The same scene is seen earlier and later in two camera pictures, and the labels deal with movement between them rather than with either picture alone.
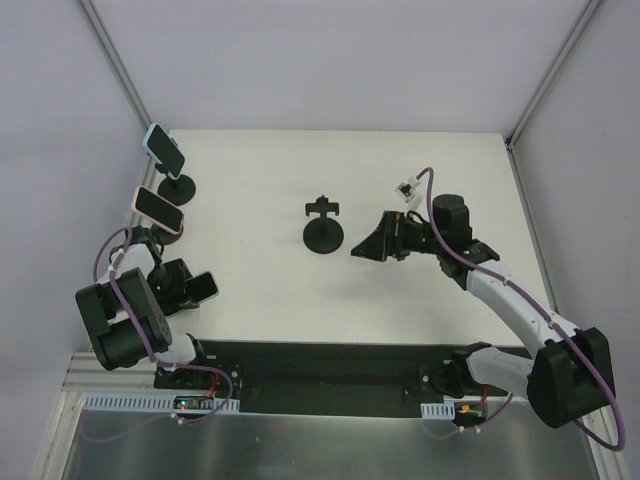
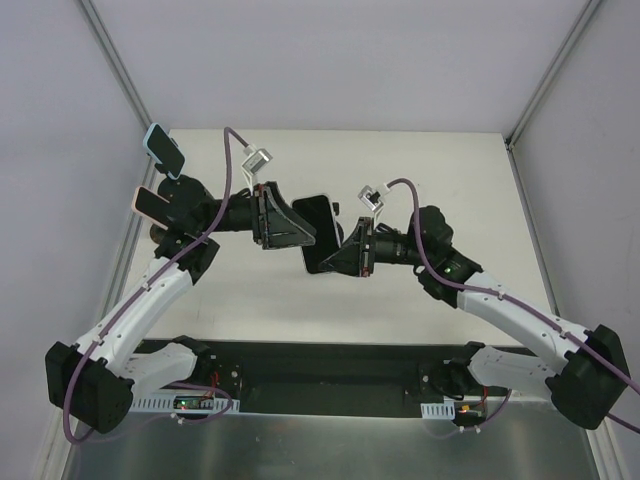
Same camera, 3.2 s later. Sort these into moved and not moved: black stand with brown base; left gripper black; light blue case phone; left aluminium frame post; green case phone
Moved: green case phone; left gripper black
Not moved: left aluminium frame post; black stand with brown base; light blue case phone
